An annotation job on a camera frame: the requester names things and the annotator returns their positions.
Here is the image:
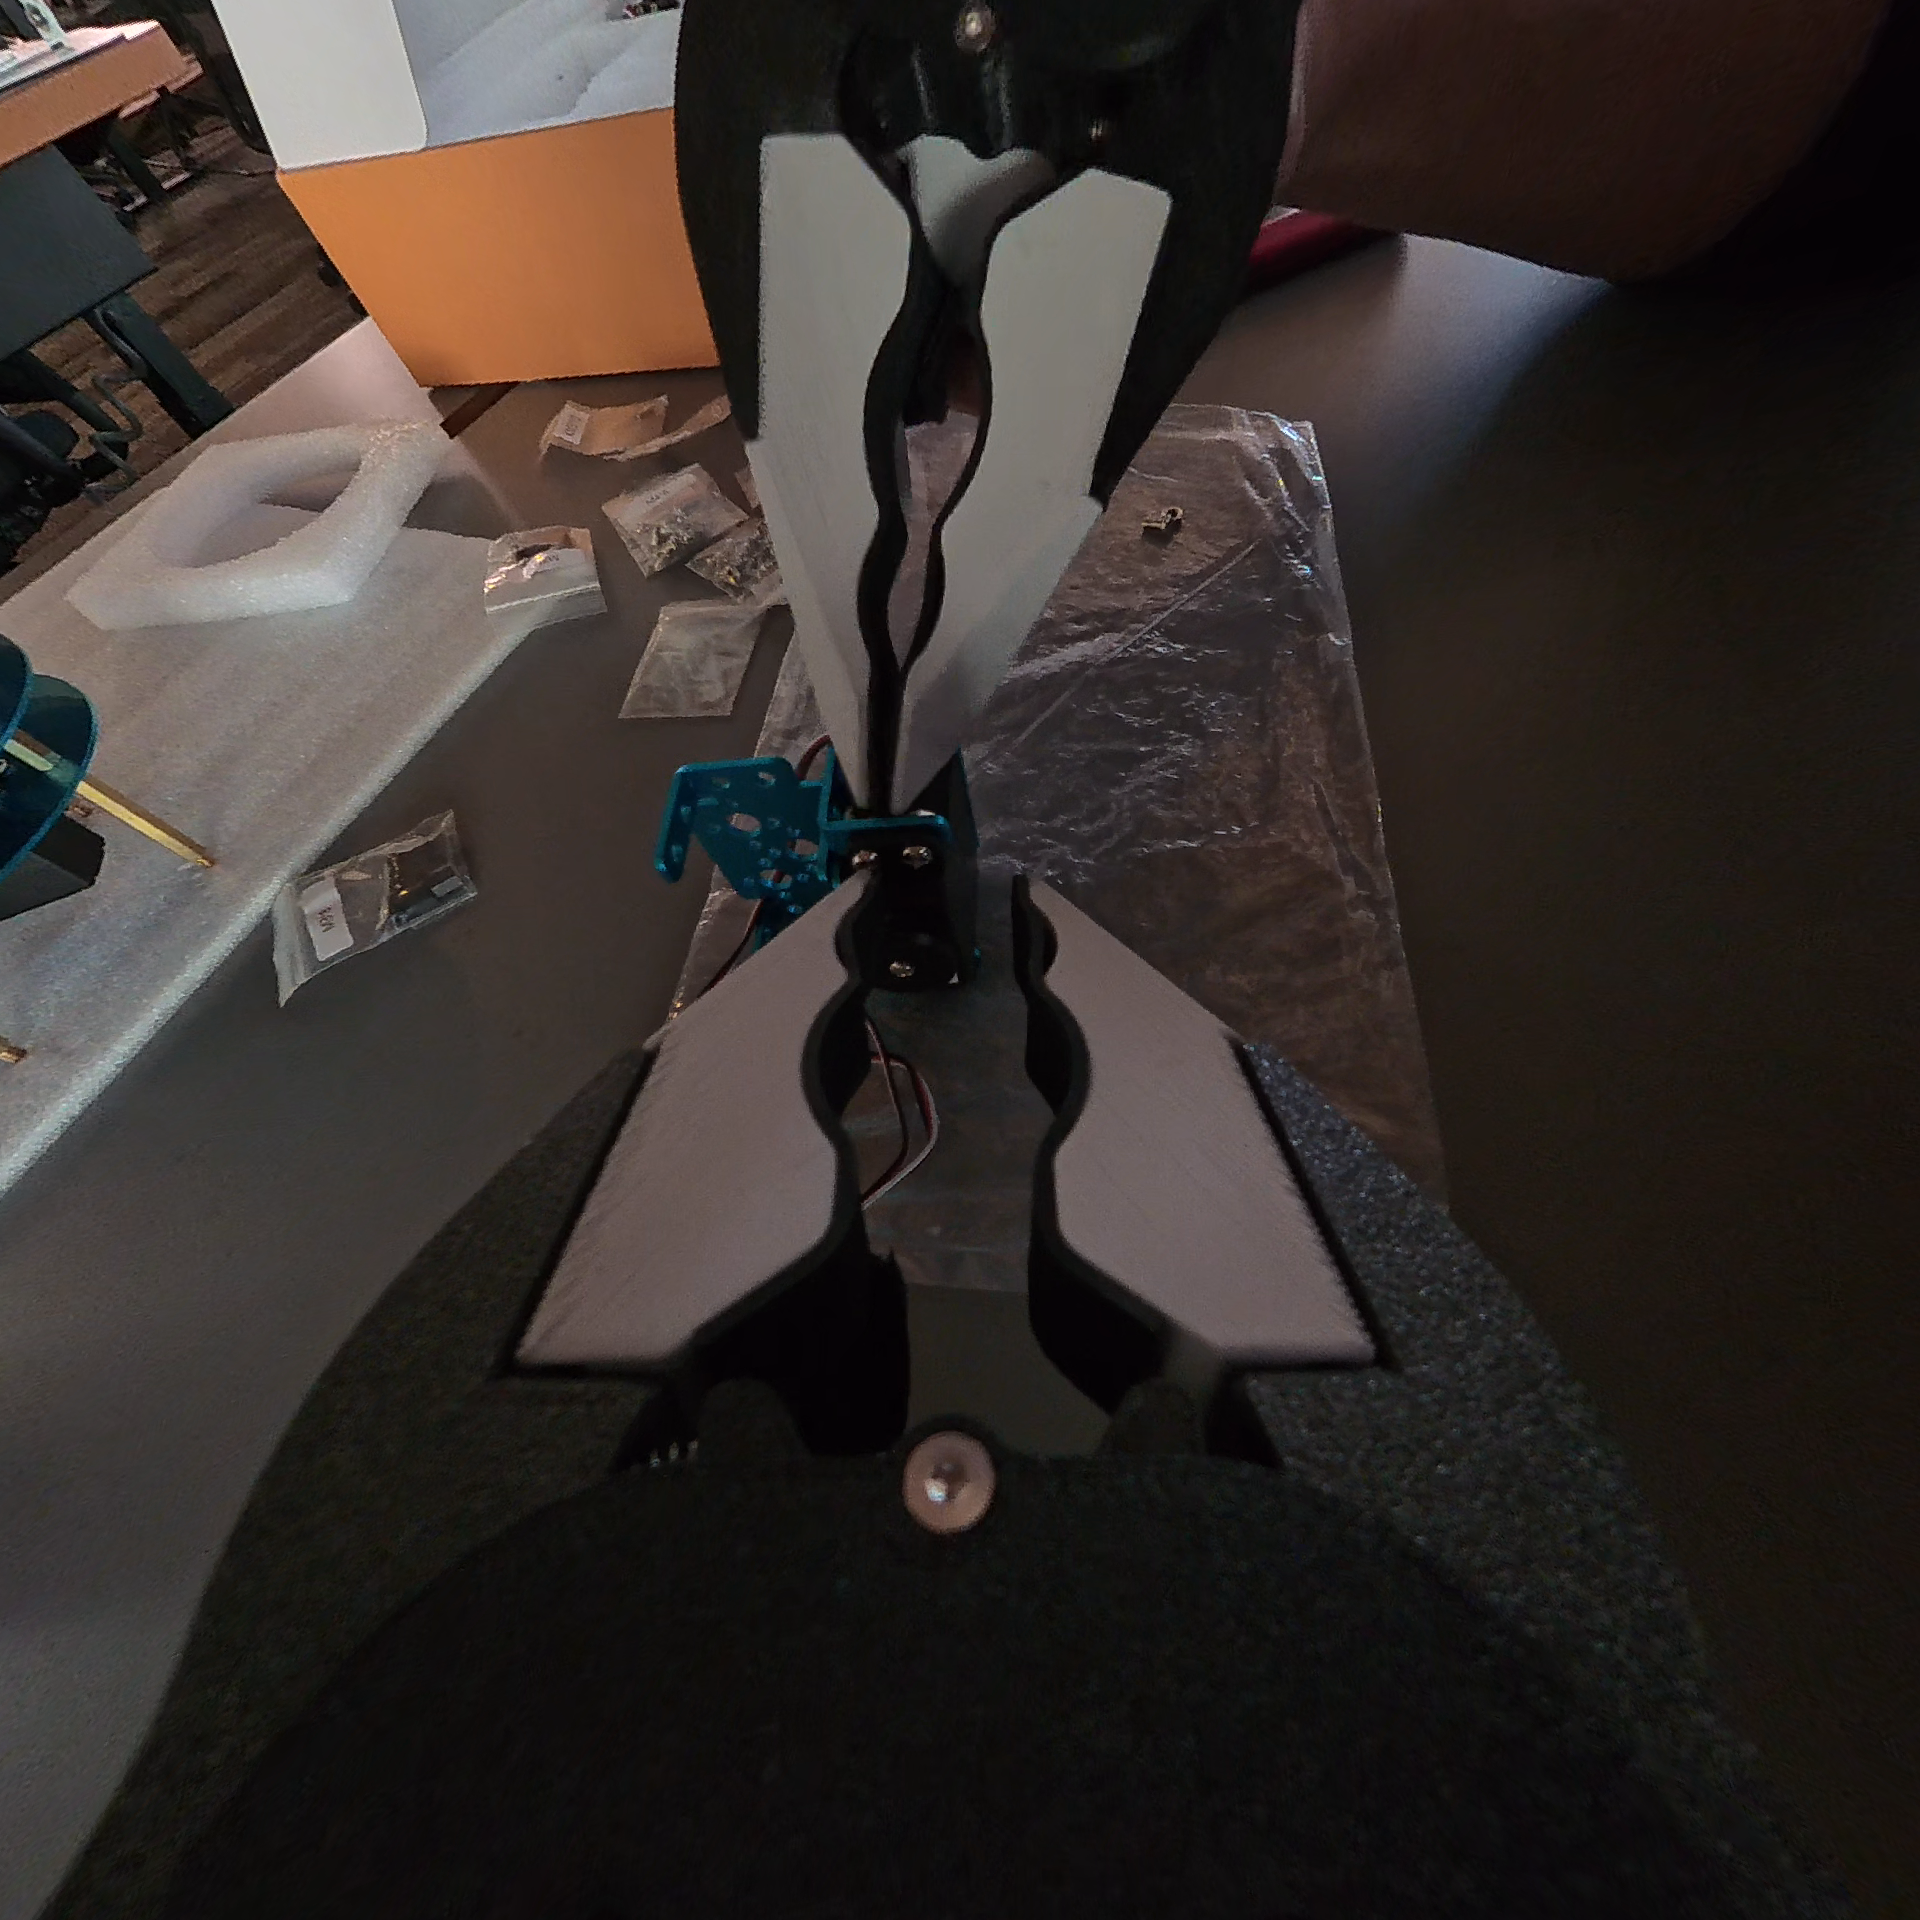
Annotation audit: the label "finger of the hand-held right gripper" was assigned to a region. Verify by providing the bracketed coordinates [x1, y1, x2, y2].
[896, 170, 1177, 810]
[743, 132, 920, 817]

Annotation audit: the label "blue bracket with black servo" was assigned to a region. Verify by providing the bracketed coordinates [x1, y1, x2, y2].
[647, 757, 992, 993]

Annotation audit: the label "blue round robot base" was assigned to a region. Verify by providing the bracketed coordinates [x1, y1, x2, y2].
[0, 632, 219, 923]

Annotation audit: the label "small bag of black parts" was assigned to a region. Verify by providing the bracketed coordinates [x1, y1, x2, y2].
[272, 810, 483, 1008]

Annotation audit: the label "scattered small screw bags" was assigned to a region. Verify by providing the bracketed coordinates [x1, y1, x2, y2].
[480, 393, 798, 723]

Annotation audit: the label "white foam frame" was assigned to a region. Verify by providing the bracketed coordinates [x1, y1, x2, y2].
[65, 421, 453, 629]

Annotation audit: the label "orange cardboard box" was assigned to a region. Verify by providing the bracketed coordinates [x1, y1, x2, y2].
[211, 0, 721, 389]

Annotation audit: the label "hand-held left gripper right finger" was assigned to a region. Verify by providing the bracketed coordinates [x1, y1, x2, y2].
[1006, 874, 1383, 1370]

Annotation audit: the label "grey desk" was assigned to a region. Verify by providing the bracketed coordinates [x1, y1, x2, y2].
[0, 271, 1920, 1920]

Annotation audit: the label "wooden background table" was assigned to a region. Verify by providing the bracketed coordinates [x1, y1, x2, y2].
[0, 18, 189, 170]

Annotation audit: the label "white foam sheet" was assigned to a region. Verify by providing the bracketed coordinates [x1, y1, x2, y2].
[0, 322, 519, 1202]

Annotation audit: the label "white foam box insert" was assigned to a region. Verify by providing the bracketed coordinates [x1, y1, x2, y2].
[427, 0, 676, 145]

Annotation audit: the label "person's right forearm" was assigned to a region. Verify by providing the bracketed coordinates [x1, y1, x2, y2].
[1265, 0, 1892, 288]

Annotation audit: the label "large clear plastic bag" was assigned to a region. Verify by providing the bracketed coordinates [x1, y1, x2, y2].
[675, 402, 1449, 1291]

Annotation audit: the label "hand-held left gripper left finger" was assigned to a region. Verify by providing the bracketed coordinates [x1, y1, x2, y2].
[503, 885, 873, 1375]

